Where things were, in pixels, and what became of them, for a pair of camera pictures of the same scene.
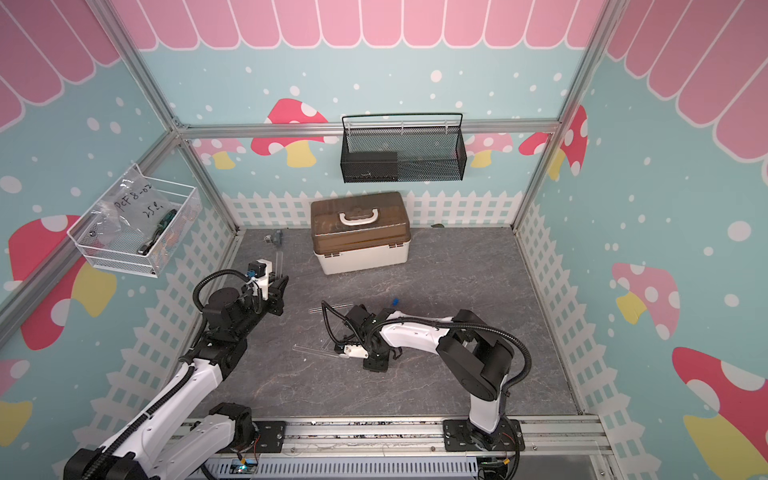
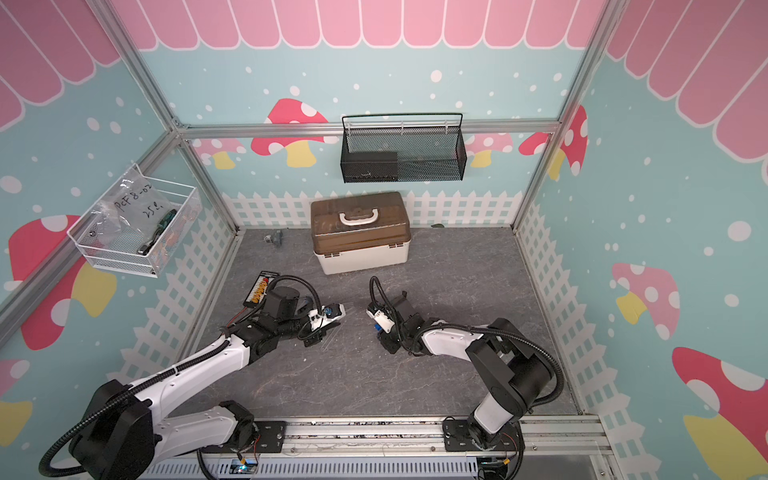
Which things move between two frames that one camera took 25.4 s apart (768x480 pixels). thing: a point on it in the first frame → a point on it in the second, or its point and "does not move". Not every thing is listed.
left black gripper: [276, 294] → [315, 338]
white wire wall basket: [138, 225] does not move
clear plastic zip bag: [133, 206] does not move
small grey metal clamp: [277, 237] does not move
